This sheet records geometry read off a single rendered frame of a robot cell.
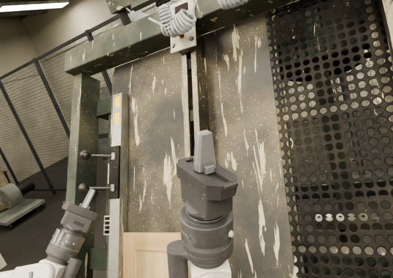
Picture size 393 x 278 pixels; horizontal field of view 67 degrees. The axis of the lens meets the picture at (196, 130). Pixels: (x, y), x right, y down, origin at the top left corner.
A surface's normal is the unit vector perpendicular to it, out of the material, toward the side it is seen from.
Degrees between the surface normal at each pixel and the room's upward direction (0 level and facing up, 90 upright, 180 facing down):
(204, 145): 100
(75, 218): 72
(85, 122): 90
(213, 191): 89
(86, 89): 90
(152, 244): 57
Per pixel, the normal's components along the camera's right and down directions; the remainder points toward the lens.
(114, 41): -0.51, -0.19
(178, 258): -0.03, 0.30
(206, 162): 0.53, 0.23
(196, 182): -0.85, 0.19
